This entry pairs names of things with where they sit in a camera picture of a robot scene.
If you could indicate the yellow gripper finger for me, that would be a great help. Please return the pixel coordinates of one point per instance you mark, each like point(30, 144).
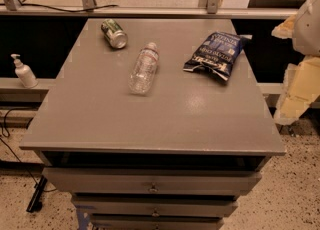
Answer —
point(301, 87)
point(285, 29)

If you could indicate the clear plastic water bottle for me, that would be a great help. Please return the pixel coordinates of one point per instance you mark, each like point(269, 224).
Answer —
point(143, 72)

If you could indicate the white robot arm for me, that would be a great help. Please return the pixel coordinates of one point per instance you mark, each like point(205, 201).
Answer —
point(306, 33)

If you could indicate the white pump dispenser bottle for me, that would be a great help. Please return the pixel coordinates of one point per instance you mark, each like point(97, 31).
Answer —
point(24, 72)

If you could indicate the blue chip bag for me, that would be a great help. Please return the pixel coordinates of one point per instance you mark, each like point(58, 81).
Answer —
point(217, 54)

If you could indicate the grey drawer cabinet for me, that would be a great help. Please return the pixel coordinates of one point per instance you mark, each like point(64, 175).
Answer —
point(202, 142)

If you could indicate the green soda can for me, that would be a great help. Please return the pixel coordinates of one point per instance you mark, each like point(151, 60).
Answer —
point(114, 34)

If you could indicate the top drawer knob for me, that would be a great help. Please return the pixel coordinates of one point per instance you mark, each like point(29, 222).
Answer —
point(153, 189)

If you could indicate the drawer knob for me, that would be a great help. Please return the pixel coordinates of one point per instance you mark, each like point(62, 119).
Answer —
point(153, 189)
point(155, 213)

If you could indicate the black floor bracket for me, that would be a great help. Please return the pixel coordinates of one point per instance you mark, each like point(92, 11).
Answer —
point(35, 203)

